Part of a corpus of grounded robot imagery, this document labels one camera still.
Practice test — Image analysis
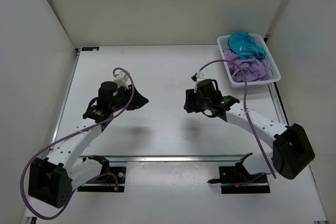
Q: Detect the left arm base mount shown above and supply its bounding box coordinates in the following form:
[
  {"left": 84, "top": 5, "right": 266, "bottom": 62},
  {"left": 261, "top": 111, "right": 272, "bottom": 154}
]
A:
[{"left": 77, "top": 155, "right": 127, "bottom": 193}]

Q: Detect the white plastic basket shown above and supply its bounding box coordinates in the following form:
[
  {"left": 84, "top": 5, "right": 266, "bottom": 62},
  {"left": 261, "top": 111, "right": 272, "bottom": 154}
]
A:
[{"left": 217, "top": 34, "right": 281, "bottom": 88}]

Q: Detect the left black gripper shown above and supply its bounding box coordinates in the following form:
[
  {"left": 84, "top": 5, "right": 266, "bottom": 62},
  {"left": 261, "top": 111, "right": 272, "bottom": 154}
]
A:
[{"left": 110, "top": 84, "right": 149, "bottom": 112}]

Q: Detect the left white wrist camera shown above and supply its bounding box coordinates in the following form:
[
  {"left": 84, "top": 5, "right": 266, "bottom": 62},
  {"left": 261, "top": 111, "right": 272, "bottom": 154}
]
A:
[{"left": 113, "top": 71, "right": 129, "bottom": 89}]

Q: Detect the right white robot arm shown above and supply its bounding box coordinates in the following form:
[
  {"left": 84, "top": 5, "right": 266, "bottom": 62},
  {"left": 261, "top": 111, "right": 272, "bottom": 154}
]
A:
[{"left": 184, "top": 79, "right": 315, "bottom": 180}]

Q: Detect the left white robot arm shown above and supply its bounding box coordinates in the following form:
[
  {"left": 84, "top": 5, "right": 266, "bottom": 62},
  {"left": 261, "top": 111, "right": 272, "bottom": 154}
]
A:
[{"left": 28, "top": 81, "right": 149, "bottom": 208}]

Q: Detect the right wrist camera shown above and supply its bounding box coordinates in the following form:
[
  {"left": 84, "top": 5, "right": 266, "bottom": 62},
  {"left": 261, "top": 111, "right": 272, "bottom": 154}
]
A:
[{"left": 191, "top": 72, "right": 206, "bottom": 82}]

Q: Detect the blue table label sticker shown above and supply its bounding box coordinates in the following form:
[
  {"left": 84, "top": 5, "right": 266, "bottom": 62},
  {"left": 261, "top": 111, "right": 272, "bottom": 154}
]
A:
[{"left": 81, "top": 47, "right": 100, "bottom": 51}]

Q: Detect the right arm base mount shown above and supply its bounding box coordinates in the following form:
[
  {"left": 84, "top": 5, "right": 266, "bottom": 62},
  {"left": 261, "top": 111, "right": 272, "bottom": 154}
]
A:
[{"left": 207, "top": 153, "right": 270, "bottom": 194}]

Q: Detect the teal t shirt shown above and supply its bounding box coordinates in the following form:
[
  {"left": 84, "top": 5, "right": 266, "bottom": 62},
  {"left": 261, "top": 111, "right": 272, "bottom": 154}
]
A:
[{"left": 227, "top": 31, "right": 266, "bottom": 60}]

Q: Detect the purple t shirt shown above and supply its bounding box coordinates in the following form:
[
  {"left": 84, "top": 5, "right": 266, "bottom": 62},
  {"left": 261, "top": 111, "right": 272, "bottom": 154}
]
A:
[{"left": 223, "top": 50, "right": 271, "bottom": 82}]

